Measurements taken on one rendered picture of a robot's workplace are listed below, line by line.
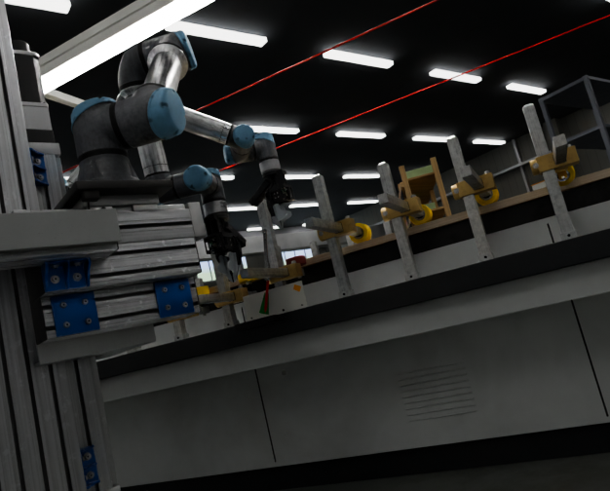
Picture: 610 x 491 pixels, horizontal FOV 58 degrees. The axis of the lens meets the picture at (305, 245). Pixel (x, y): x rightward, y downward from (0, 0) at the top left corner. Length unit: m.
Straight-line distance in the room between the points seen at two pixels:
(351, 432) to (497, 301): 0.81
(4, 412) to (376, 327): 1.17
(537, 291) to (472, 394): 0.49
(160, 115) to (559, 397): 1.56
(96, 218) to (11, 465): 0.56
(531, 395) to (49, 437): 1.51
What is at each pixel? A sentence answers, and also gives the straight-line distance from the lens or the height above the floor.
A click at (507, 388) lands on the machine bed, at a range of 2.11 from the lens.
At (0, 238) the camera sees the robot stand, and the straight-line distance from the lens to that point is 1.12.
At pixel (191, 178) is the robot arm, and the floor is 1.12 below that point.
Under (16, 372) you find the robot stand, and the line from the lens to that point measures 1.40.
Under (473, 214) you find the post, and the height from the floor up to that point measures 0.85.
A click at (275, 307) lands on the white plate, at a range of 2.08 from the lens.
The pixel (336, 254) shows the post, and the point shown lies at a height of 0.86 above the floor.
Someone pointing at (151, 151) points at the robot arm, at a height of 1.24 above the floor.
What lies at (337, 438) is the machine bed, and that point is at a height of 0.18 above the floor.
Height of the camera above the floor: 0.62
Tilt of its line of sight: 9 degrees up
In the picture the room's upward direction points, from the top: 14 degrees counter-clockwise
